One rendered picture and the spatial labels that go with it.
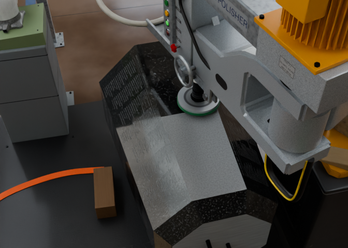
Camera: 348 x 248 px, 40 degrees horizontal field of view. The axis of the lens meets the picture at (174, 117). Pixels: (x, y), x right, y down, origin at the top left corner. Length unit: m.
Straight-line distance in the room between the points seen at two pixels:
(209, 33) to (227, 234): 0.90
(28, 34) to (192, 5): 1.28
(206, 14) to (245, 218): 0.89
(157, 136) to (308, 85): 1.12
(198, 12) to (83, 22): 2.65
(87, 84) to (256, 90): 2.23
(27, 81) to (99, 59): 1.07
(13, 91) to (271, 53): 2.04
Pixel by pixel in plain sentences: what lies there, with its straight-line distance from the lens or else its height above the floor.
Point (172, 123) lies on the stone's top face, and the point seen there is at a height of 0.83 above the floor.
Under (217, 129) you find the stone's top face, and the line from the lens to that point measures 2.30.
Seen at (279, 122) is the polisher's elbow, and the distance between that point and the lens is 1.62.
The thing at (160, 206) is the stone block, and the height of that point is 0.71.
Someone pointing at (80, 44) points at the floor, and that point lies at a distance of 4.21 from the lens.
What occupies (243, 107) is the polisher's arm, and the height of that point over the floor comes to 1.26.
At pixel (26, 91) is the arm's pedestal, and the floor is 0.48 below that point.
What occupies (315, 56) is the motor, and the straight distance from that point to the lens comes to 1.34.
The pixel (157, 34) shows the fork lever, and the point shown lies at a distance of 2.44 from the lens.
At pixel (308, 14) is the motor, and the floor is 1.87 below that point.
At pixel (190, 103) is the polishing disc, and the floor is 0.87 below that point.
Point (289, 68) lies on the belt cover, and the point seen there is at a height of 1.64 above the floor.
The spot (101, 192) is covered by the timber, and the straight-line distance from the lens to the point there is 2.95.
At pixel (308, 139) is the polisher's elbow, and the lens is 1.65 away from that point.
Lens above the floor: 2.54
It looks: 47 degrees down
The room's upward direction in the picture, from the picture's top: 1 degrees counter-clockwise
